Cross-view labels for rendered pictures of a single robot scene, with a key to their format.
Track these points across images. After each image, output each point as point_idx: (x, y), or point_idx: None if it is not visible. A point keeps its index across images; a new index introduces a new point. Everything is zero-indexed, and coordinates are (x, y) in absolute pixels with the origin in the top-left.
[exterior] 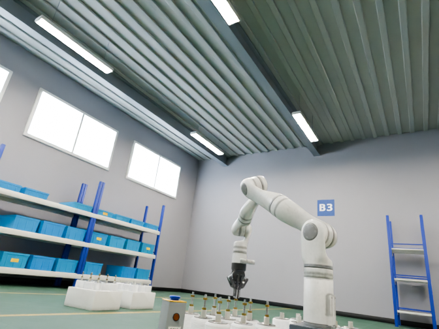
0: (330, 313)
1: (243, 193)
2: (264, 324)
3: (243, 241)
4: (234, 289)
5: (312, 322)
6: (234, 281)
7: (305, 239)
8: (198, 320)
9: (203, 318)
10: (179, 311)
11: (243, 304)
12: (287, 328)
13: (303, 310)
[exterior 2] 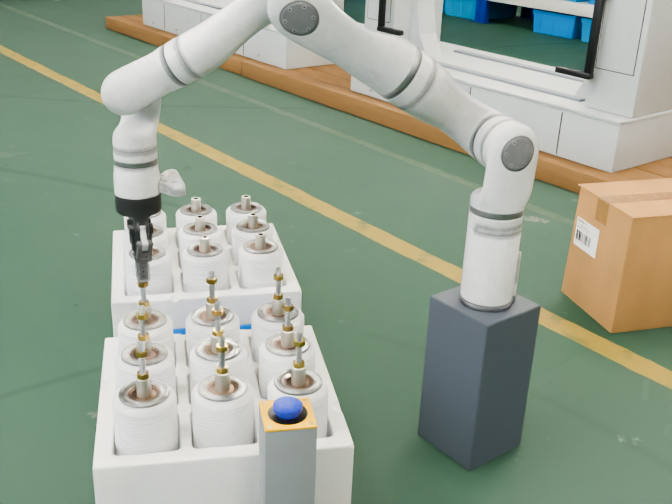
0: (517, 278)
1: (281, 27)
2: (292, 318)
3: (154, 127)
4: (142, 264)
5: (503, 304)
6: None
7: (506, 170)
8: (243, 403)
9: (245, 392)
10: None
11: (290, 310)
12: (171, 269)
13: (478, 289)
